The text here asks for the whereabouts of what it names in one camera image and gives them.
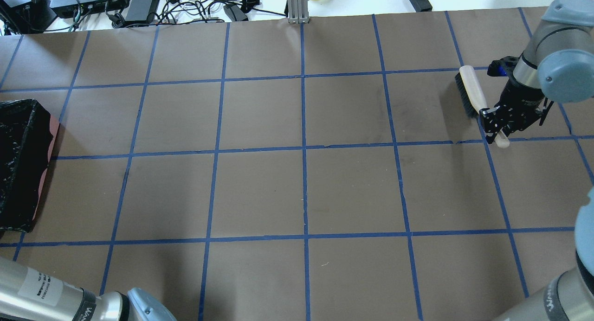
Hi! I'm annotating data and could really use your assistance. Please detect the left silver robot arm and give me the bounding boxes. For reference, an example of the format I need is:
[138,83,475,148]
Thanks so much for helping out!
[0,257,176,321]

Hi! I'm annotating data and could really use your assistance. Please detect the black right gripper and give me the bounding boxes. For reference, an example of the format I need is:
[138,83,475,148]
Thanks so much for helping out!
[478,82,554,141]

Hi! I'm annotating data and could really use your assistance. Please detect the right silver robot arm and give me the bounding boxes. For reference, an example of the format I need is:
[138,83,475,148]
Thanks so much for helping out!
[478,0,594,143]

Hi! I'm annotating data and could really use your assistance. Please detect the black power adapter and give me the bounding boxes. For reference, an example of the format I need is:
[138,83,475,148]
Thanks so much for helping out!
[409,0,433,13]

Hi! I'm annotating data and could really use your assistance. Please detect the aluminium frame post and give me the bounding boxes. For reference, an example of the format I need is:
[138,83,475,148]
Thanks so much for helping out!
[287,0,310,24]

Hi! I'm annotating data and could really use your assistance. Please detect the black lined trash bin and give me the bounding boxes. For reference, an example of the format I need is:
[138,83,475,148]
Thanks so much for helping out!
[0,99,60,232]

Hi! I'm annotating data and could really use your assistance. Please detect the white hand brush black bristles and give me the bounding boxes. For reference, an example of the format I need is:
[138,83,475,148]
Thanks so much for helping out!
[454,65,510,148]

